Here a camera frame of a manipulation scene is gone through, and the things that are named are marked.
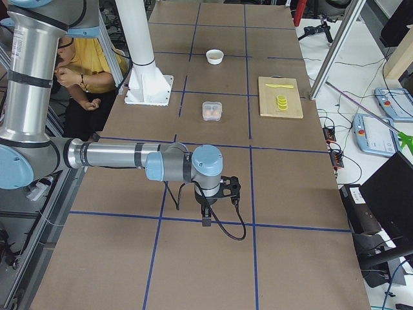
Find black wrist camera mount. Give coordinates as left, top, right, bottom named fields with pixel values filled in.
left=219, top=176, right=241, bottom=199

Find aluminium frame post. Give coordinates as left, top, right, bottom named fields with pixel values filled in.
left=309, top=0, right=366, bottom=100

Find blue teach pendant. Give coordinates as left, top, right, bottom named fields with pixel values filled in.
left=374, top=88, right=412, bottom=123
left=353, top=113, right=401, bottom=158

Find reacher grabber stick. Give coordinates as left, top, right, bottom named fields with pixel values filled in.
left=325, top=81, right=413, bottom=153

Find white paper bowl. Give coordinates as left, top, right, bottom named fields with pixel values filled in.
left=205, top=49, right=224, bottom=65

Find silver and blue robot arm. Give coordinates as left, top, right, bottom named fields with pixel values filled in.
left=1, top=1, right=224, bottom=226

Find blue teach pendant near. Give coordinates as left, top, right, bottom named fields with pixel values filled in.
left=353, top=113, right=401, bottom=158

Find black computer box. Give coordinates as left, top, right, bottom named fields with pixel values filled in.
left=339, top=184, right=381, bottom=236

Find black monitor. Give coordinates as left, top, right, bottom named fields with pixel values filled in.
left=359, top=151, right=412, bottom=246

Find blue teach pendant far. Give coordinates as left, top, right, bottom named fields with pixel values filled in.
left=374, top=88, right=412, bottom=123

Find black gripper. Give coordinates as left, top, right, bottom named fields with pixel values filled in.
left=195, top=192, right=217, bottom=227

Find red cylinder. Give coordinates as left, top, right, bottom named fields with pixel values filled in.
left=293, top=0, right=307, bottom=26

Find clear plastic egg box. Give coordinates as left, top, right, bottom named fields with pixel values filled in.
left=202, top=101, right=223, bottom=121

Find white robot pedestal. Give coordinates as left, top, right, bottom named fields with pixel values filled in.
left=116, top=0, right=174, bottom=107

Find wooden cutting board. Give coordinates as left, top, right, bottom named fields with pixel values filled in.
left=258, top=76, right=303, bottom=119

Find yellow lemon slices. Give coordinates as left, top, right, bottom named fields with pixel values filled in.
left=276, top=95, right=288, bottom=111

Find yellow plastic knife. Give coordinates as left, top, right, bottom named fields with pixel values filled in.
left=265, top=83, right=294, bottom=89

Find person in yellow shirt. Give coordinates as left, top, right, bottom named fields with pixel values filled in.
left=54, top=36, right=117, bottom=141

